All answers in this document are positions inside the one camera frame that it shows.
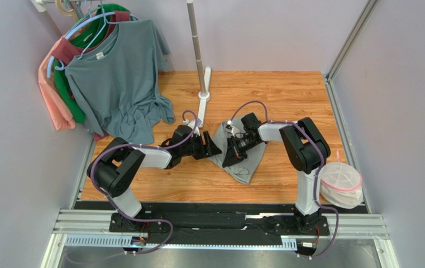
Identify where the white clothes rack stand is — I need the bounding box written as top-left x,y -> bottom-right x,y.
186,0 -> 212,128

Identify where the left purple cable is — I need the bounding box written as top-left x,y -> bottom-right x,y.
89,109 -> 203,255

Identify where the maroon t-shirt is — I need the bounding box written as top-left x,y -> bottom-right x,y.
51,10 -> 133,68

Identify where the grey-blue t-shirt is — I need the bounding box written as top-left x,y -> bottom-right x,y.
64,20 -> 175,145

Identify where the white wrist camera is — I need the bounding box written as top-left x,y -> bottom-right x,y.
183,119 -> 202,136
225,120 -> 243,138

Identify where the green t-shirt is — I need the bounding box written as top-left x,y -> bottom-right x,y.
52,3 -> 130,123

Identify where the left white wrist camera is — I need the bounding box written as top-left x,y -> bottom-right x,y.
183,119 -> 202,136

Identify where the pink t-shirt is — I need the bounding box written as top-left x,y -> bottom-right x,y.
37,40 -> 76,131

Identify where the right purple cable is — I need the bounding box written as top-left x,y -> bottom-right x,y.
229,100 -> 340,259

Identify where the aluminium frame post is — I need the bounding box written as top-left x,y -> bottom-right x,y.
326,0 -> 380,82

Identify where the purple cable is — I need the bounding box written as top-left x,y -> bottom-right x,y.
229,100 -> 340,259
89,109 -> 203,255

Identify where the grey cloth napkin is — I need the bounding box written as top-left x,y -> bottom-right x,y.
208,121 -> 266,185

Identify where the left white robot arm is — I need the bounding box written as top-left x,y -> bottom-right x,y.
87,125 -> 222,218

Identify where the white mesh laundry basket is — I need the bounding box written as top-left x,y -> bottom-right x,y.
319,153 -> 364,209

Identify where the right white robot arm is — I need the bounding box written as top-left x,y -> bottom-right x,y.
222,113 -> 331,229

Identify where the light blue hanger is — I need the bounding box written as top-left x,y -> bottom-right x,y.
46,4 -> 138,78

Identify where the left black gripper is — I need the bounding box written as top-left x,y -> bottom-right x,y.
180,130 -> 222,160

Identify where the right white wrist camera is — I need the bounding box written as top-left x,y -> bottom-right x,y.
225,120 -> 243,138

